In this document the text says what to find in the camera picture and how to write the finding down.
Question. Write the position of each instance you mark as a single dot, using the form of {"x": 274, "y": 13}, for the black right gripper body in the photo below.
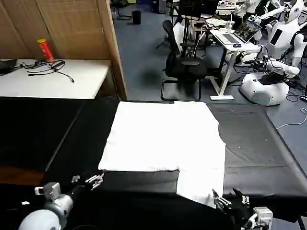
{"x": 237, "y": 212}

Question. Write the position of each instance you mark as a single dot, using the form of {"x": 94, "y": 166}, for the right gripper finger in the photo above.
{"x": 243, "y": 198}
{"x": 221, "y": 202}

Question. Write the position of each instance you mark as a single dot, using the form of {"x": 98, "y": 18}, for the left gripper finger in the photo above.
{"x": 98, "y": 184}
{"x": 95, "y": 178}

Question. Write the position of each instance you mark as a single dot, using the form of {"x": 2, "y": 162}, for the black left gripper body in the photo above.
{"x": 80, "y": 191}

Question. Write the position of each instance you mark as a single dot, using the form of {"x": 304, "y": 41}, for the white printed t-shirt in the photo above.
{"x": 163, "y": 134}

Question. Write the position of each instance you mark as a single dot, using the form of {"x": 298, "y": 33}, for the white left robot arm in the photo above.
{"x": 40, "y": 220}

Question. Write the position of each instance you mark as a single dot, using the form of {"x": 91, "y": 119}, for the black table cover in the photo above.
{"x": 251, "y": 148}

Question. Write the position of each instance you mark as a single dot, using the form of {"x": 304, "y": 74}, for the white side table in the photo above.
{"x": 72, "y": 86}

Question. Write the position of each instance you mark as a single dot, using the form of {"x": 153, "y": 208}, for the white humanoid robot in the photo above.
{"x": 263, "y": 88}

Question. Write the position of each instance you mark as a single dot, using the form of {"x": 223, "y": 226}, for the red can yellow lid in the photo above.
{"x": 46, "y": 51}

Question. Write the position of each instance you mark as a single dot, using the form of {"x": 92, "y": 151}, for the black office chair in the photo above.
{"x": 187, "y": 69}

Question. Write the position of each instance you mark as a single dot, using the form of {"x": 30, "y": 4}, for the white standing desk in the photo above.
{"x": 227, "y": 62}

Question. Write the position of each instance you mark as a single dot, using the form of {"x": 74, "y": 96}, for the black bag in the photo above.
{"x": 7, "y": 64}

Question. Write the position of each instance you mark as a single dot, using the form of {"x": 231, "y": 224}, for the wooden partition screen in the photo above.
{"x": 79, "y": 28}

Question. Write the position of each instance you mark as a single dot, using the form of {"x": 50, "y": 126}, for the dark computer mouse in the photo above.
{"x": 237, "y": 45}

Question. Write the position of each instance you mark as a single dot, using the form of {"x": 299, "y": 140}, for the black waste bin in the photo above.
{"x": 136, "y": 18}

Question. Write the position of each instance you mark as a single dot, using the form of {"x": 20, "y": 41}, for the open silver laptop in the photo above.
{"x": 248, "y": 30}

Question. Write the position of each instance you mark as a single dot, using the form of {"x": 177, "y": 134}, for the clear cup with straw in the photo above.
{"x": 230, "y": 26}

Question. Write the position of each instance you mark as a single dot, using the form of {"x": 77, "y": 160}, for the pile of folded cloth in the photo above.
{"x": 216, "y": 23}

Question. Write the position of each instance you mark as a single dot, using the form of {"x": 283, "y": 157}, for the black monitor on stand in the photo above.
{"x": 189, "y": 8}

